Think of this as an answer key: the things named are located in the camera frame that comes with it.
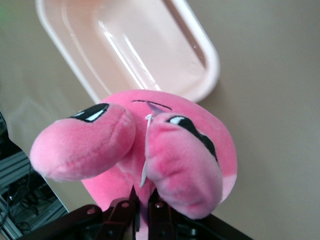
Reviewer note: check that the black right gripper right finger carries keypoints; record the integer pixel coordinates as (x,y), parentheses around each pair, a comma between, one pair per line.
(160,222)

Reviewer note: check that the pale pink plastic box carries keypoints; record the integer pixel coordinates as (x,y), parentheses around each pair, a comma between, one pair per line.
(135,42)

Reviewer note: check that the pink plush toy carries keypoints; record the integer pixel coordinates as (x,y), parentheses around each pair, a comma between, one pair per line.
(175,155)

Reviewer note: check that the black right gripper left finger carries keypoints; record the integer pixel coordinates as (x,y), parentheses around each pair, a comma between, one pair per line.
(117,220)

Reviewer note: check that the aluminium frame profile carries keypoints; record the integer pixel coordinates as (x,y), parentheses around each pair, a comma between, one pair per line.
(15,162)

